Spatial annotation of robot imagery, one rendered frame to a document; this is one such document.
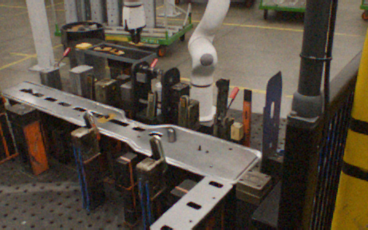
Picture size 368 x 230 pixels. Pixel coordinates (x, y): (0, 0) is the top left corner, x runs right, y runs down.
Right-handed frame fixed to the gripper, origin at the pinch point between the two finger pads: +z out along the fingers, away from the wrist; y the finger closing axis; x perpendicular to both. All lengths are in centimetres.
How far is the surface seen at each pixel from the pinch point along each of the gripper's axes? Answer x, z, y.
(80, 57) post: -35.2, 13.9, 11.8
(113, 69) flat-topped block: -11.1, 16.2, 7.2
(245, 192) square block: 94, 21, 34
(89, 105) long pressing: 1.9, 24.3, 30.4
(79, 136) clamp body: 31, 20, 51
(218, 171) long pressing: 78, 24, 28
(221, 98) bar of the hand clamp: 61, 10, 8
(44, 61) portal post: -345, 113, -97
